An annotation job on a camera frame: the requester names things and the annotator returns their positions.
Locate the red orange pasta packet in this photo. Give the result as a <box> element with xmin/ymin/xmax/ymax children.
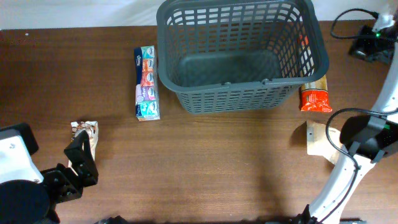
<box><xmin>297</xmin><ymin>34</ymin><xmax>333</xmax><ymax>113</ymax></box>

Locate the grey plastic shopping basket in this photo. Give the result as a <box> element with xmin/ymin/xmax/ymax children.
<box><xmin>156</xmin><ymin>0</ymin><xmax>329</xmax><ymax>114</ymax></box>

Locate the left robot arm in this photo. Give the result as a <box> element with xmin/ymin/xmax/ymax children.
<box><xmin>1</xmin><ymin>123</ymin><xmax>98</xmax><ymax>224</ymax></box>

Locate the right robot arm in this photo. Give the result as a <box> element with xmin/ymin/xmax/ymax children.
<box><xmin>290</xmin><ymin>54</ymin><xmax>397</xmax><ymax>223</ymax></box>

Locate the multicolour tissue pack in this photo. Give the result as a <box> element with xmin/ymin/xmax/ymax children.
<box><xmin>134</xmin><ymin>45</ymin><xmax>160</xmax><ymax>121</ymax></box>

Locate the small brown snack bag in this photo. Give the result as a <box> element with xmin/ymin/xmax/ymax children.
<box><xmin>70</xmin><ymin>121</ymin><xmax>99</xmax><ymax>161</ymax></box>

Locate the beige crumpled paper bag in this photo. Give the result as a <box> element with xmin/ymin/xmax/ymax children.
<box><xmin>306</xmin><ymin>120</ymin><xmax>339</xmax><ymax>165</ymax></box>

